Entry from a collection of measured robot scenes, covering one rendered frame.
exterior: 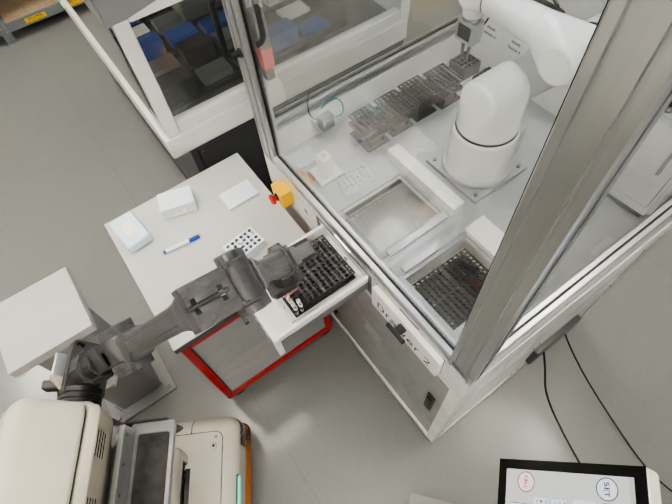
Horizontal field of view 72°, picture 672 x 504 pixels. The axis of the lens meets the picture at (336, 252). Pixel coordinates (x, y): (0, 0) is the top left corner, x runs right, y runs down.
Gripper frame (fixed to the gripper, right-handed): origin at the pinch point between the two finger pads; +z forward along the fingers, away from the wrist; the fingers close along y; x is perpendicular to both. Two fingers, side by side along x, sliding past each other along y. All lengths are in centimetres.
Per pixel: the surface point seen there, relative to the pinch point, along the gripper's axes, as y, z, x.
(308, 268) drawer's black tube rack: -10.6, 3.1, -5.1
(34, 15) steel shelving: 25, 90, -368
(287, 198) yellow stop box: -19.8, 5.1, -33.7
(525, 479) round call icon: -18, -11, 72
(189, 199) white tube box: 8, 14, -61
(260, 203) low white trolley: -14, 18, -47
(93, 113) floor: 23, 100, -245
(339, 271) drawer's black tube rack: -17.7, 2.7, 1.5
